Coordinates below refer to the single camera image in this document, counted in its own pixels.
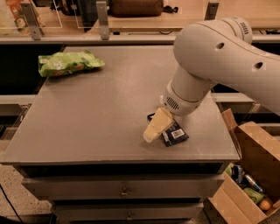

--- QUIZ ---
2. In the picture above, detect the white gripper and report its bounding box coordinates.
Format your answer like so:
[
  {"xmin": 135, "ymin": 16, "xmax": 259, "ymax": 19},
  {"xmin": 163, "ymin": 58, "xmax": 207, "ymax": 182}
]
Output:
[{"xmin": 143, "ymin": 83, "xmax": 200, "ymax": 143}]

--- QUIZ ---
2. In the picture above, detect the dark blue rxbar wrapper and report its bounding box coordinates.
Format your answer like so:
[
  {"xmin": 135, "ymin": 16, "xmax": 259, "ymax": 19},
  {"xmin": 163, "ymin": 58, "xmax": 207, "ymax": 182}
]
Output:
[{"xmin": 148, "ymin": 113, "xmax": 188, "ymax": 147}]

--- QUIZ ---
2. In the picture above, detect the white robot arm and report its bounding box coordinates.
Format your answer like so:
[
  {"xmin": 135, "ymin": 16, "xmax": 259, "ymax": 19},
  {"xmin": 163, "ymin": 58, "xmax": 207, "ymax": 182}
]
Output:
[{"xmin": 143, "ymin": 17, "xmax": 280, "ymax": 143}]

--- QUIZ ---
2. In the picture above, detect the green rice chip bag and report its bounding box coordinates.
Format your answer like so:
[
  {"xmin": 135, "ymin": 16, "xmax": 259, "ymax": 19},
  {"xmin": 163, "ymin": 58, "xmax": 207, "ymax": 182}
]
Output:
[{"xmin": 38, "ymin": 51, "xmax": 105, "ymax": 77}]

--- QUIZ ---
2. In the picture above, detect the brown bag on shelf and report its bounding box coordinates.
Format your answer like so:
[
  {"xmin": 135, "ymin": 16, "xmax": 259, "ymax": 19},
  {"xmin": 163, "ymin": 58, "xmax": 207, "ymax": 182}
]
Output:
[{"xmin": 109, "ymin": 0, "xmax": 164, "ymax": 18}]

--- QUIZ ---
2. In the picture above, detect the green snack bag in box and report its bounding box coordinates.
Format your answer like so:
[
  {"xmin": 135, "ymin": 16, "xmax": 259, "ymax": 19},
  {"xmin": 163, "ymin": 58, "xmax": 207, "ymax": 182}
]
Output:
[{"xmin": 242, "ymin": 187, "xmax": 264, "ymax": 204}]

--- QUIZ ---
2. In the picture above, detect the colourful snack bag on shelf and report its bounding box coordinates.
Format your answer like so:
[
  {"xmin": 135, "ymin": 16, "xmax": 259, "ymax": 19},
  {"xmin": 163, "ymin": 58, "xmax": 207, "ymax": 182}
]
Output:
[{"xmin": 0, "ymin": 0, "xmax": 45, "ymax": 36}]

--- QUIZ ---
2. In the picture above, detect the clear plastic water bottle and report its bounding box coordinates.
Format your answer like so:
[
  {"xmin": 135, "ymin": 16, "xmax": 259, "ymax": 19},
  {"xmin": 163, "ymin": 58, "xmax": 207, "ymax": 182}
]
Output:
[{"xmin": 158, "ymin": 95, "xmax": 164, "ymax": 105}]

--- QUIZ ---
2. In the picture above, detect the grey drawer cabinet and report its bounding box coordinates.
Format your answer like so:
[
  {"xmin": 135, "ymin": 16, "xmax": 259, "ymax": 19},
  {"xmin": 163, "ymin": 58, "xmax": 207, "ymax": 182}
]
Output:
[{"xmin": 1, "ymin": 45, "xmax": 238, "ymax": 224}]

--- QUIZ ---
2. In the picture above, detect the dark soda can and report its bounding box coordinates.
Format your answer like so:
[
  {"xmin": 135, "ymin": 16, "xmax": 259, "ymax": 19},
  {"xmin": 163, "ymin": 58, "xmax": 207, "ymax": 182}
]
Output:
[{"xmin": 232, "ymin": 165, "xmax": 243, "ymax": 184}]

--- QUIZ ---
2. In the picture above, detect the silver blue can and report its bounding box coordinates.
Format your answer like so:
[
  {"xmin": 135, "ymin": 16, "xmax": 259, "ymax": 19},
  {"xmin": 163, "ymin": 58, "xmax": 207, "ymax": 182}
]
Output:
[{"xmin": 244, "ymin": 174, "xmax": 265, "ymax": 193}]

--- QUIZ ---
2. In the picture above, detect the brown cardboard box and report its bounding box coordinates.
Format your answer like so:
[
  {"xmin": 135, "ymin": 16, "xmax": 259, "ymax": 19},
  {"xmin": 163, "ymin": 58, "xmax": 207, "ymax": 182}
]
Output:
[{"xmin": 210, "ymin": 109, "xmax": 280, "ymax": 224}]

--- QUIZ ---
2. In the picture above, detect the upper drawer with knob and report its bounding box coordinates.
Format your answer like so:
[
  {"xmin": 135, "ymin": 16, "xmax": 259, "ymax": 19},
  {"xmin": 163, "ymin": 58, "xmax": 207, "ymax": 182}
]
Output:
[{"xmin": 23, "ymin": 174, "xmax": 224, "ymax": 201}]

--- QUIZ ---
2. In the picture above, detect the drawer with knob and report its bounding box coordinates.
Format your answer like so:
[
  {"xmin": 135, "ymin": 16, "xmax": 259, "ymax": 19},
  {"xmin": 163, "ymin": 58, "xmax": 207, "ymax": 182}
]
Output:
[
  {"xmin": 23, "ymin": 174, "xmax": 224, "ymax": 201},
  {"xmin": 52, "ymin": 203, "xmax": 203, "ymax": 221}
]

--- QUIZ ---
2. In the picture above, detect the lower drawer with knob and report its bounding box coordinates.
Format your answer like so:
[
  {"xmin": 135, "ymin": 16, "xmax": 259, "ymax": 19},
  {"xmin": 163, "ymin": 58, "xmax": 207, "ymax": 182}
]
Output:
[{"xmin": 52, "ymin": 203, "xmax": 203, "ymax": 221}]

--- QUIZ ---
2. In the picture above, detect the orange fruit in box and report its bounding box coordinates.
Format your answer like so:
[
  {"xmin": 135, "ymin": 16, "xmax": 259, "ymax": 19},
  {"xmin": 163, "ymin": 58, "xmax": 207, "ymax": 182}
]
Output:
[{"xmin": 259, "ymin": 199, "xmax": 272, "ymax": 211}]

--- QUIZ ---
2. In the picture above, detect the right metal bracket post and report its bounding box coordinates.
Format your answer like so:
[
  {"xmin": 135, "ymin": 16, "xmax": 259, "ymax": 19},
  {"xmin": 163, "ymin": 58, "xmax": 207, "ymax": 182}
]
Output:
[{"xmin": 205, "ymin": 2, "xmax": 219, "ymax": 20}]

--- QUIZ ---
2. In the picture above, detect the metal bracket post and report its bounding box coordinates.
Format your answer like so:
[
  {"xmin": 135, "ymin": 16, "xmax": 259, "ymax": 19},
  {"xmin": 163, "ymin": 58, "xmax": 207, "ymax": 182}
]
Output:
[
  {"xmin": 96, "ymin": 0, "xmax": 109, "ymax": 40},
  {"xmin": 205, "ymin": 2, "xmax": 219, "ymax": 20},
  {"xmin": 20, "ymin": 2, "xmax": 43, "ymax": 40}
]

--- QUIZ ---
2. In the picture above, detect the middle metal bracket post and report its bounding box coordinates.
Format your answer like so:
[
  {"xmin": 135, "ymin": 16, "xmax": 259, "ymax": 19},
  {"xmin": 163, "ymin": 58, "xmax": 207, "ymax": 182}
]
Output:
[{"xmin": 96, "ymin": 0, "xmax": 109, "ymax": 40}]

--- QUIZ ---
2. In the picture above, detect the left metal bracket post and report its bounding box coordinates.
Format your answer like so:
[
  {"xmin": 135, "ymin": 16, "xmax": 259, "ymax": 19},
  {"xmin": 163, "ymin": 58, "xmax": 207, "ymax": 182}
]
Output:
[{"xmin": 20, "ymin": 2, "xmax": 43, "ymax": 40}]

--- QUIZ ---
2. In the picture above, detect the black floor cable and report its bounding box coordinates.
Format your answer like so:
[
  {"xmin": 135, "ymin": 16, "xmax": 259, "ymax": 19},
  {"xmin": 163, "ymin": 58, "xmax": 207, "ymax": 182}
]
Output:
[{"xmin": 0, "ymin": 184, "xmax": 25, "ymax": 224}]

